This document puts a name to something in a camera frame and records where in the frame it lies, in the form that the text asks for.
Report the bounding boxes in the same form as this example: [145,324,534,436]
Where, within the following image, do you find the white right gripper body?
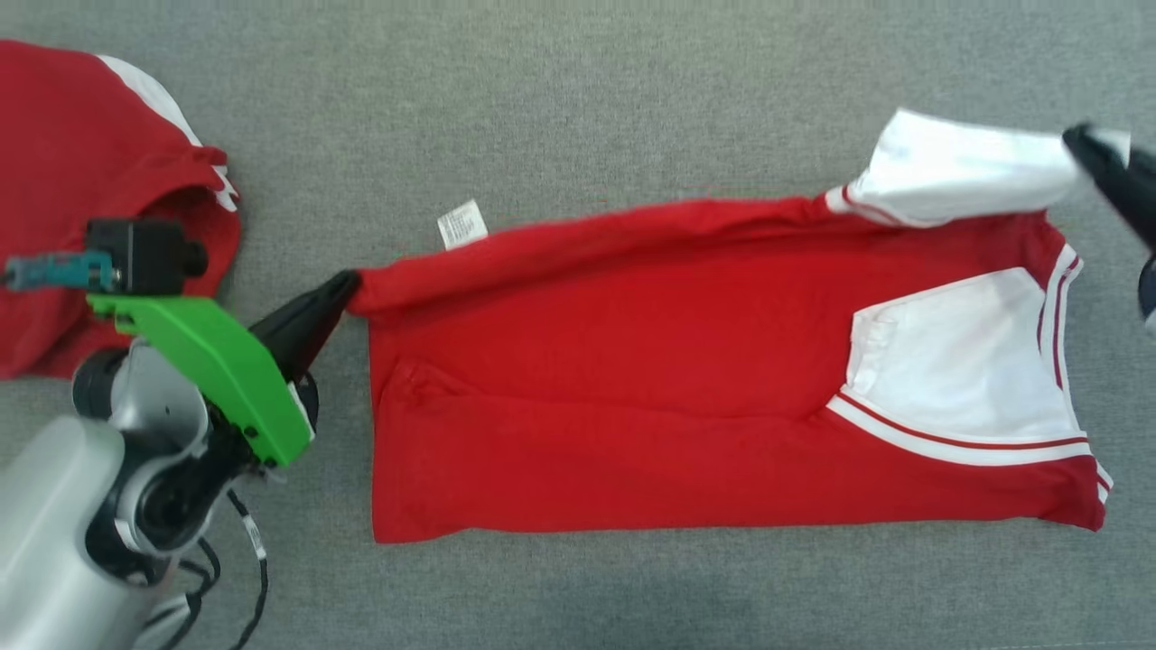
[1138,255,1156,339]

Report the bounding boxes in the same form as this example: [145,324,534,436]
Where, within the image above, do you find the red t-shirt with white sleeves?
[348,108,1130,544]

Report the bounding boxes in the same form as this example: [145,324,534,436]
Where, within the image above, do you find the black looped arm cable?
[135,487,270,650]

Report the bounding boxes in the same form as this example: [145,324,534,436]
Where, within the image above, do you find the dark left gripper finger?
[249,269,361,358]
[271,289,359,385]

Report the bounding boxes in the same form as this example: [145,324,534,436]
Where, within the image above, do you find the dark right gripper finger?
[1063,125,1156,207]
[1070,149,1156,255]

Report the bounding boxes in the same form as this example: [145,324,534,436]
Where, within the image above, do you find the red shorts with white stripe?
[0,39,243,380]

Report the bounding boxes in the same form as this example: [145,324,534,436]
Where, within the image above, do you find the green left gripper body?
[88,293,315,468]

